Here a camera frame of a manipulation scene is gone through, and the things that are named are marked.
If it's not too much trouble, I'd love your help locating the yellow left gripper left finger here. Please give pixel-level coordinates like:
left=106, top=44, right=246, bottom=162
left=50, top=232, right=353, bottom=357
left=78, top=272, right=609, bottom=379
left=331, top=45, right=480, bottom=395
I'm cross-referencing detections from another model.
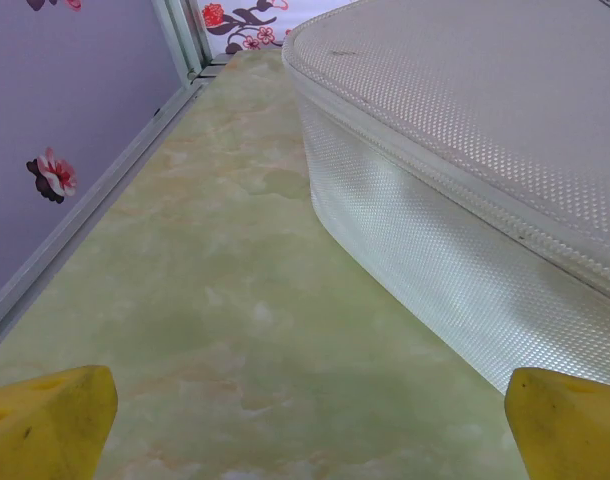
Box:
left=0, top=365, right=119, bottom=480

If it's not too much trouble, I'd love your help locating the aluminium frame post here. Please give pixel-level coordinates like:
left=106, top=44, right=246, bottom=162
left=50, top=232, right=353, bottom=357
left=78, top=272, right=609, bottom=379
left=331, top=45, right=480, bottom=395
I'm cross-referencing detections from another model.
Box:
left=151, top=0, right=217, bottom=87

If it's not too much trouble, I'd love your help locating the white zippered case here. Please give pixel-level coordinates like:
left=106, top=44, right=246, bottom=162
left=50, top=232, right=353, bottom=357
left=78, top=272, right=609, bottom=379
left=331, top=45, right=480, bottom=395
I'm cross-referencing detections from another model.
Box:
left=281, top=0, right=610, bottom=397

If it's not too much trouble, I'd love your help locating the aluminium frame rail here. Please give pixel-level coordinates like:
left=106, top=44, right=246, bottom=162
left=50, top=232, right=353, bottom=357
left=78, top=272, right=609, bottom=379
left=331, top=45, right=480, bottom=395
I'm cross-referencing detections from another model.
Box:
left=0, top=79, right=206, bottom=354

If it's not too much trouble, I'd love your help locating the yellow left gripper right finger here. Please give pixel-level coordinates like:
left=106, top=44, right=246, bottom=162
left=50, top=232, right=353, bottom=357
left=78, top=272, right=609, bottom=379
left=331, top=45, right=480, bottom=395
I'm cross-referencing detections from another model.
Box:
left=503, top=367, right=610, bottom=480

